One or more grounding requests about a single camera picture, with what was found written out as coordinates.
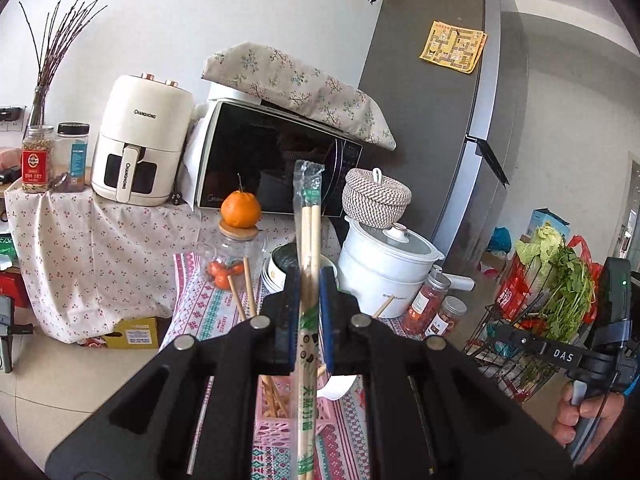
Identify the red snack packet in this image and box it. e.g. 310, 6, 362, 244
495, 260, 531, 321

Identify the jar of red dried fruit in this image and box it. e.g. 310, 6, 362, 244
400, 265, 452, 335

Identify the floral cloth cover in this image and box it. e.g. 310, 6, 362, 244
201, 42, 397, 151

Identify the blue box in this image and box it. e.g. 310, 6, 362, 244
530, 208, 571, 241

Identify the large orange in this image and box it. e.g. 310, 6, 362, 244
220, 187, 262, 228

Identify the patterned red green tablecloth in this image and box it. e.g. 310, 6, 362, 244
160, 252, 426, 480

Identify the glass vase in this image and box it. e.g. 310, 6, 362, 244
27, 85, 53, 128

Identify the black wire rack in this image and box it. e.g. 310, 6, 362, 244
462, 240, 601, 403

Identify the white plastic spoon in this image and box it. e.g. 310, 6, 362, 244
317, 372, 358, 402

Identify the woven rope basket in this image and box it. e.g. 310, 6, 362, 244
342, 167, 412, 224

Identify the grey refrigerator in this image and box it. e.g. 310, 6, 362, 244
357, 0, 531, 281

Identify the black door microwave oven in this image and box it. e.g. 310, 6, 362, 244
192, 100, 363, 218

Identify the pink plastic utensil holder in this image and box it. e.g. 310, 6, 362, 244
254, 372, 336, 443

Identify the light wooden chopstick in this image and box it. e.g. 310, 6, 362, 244
371, 295, 396, 320
227, 274, 281, 418
242, 257, 291, 418

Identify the red plastic bag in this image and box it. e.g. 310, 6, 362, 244
567, 235, 608, 326

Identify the pair of chopsticks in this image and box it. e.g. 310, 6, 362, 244
292, 159, 326, 480

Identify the yellow cardboard box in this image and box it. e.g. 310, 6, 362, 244
102, 316, 160, 351

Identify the person's right hand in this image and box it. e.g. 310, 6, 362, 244
551, 382, 628, 461

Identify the bundle of dry branches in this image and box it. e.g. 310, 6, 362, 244
19, 0, 117, 111

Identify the white electric cooking pot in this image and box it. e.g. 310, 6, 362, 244
337, 220, 476, 318

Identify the napa cabbage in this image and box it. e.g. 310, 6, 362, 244
515, 225, 566, 273

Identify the white floral cabinet cloth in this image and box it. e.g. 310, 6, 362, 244
5, 180, 201, 345

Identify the white door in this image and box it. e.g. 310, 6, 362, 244
612, 160, 640, 261

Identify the yellow paper sticker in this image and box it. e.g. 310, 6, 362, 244
419, 20, 488, 75

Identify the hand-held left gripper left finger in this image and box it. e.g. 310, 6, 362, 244
45, 266, 303, 480

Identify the jar with red label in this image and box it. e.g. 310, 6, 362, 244
21, 125, 55, 194

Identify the white pot lid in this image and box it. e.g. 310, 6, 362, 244
350, 220, 445, 261

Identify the jar with blue label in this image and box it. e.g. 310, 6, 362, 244
54, 122, 91, 193

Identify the white air fryer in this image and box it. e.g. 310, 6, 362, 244
91, 72, 195, 207

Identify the dark green squash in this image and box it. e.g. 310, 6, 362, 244
275, 244, 301, 268

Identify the white ceramic bowl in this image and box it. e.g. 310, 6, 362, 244
261, 242, 338, 295

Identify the black stand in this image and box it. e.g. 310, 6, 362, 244
0, 295, 33, 373

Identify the bunch of green leafy herbs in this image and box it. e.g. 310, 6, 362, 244
537, 245, 598, 341

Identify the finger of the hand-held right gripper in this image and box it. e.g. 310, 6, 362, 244
492, 324, 585, 367

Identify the jar of dried fruit rings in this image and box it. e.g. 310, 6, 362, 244
425, 296, 467, 337

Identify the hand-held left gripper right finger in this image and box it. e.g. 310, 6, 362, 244
320, 266, 576, 480

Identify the wall socket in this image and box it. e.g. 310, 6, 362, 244
0, 106, 26, 131

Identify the glass jar with wooden lid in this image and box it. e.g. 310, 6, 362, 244
197, 222, 266, 293

